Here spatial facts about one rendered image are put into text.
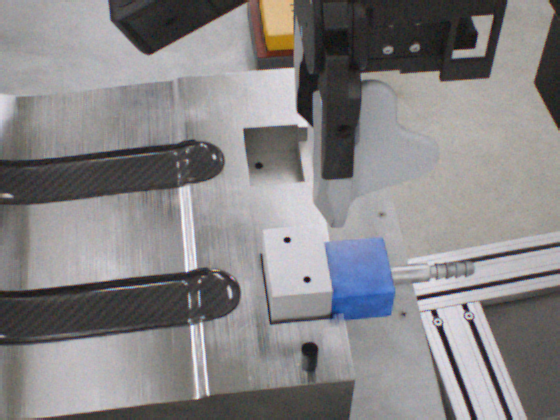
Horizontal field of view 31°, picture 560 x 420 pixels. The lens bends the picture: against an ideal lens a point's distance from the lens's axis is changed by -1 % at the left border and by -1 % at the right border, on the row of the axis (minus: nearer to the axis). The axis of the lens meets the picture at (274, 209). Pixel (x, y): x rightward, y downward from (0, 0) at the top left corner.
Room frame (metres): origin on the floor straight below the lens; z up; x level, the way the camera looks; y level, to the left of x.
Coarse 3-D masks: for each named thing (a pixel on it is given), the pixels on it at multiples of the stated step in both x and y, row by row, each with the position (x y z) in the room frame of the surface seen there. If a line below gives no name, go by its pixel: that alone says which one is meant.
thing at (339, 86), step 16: (336, 32) 0.33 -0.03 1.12; (336, 48) 0.32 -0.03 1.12; (336, 64) 0.31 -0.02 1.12; (320, 80) 0.32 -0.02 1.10; (336, 80) 0.31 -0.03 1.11; (352, 80) 0.31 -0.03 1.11; (320, 96) 0.32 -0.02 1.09; (336, 96) 0.31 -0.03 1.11; (352, 96) 0.31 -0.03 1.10; (336, 112) 0.30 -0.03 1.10; (352, 112) 0.30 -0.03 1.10; (336, 128) 0.30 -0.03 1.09; (352, 128) 0.30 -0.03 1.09; (336, 144) 0.30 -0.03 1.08; (352, 144) 0.31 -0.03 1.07; (336, 160) 0.30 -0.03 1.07; (352, 160) 0.31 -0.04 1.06; (336, 176) 0.31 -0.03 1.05
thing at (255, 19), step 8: (256, 0) 0.70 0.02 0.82; (256, 8) 0.69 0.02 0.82; (256, 16) 0.68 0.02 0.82; (256, 24) 0.67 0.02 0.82; (256, 32) 0.66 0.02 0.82; (256, 40) 0.65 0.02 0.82; (256, 48) 0.64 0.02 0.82; (264, 56) 0.63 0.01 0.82; (272, 56) 0.63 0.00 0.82; (280, 56) 0.63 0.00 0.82
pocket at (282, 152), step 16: (256, 128) 0.49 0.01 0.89; (272, 128) 0.49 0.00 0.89; (288, 128) 0.49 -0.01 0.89; (304, 128) 0.49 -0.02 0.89; (256, 144) 0.49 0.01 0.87; (272, 144) 0.49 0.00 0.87; (288, 144) 0.49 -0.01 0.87; (304, 144) 0.49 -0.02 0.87; (256, 160) 0.48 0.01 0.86; (272, 160) 0.48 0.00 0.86; (288, 160) 0.48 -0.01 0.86; (304, 160) 0.47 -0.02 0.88; (256, 176) 0.46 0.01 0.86; (272, 176) 0.46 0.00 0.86; (288, 176) 0.47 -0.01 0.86; (304, 176) 0.46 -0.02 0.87
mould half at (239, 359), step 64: (0, 128) 0.48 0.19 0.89; (64, 128) 0.49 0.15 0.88; (128, 128) 0.49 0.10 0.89; (192, 128) 0.48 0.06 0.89; (192, 192) 0.43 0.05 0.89; (256, 192) 0.43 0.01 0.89; (0, 256) 0.38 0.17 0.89; (64, 256) 0.38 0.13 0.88; (128, 256) 0.38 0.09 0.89; (192, 256) 0.38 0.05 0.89; (256, 256) 0.38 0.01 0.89; (256, 320) 0.33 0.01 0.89; (320, 320) 0.33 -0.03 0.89; (0, 384) 0.28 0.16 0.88; (64, 384) 0.29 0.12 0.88; (128, 384) 0.29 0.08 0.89; (192, 384) 0.29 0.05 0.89; (256, 384) 0.29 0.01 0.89; (320, 384) 0.29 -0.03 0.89
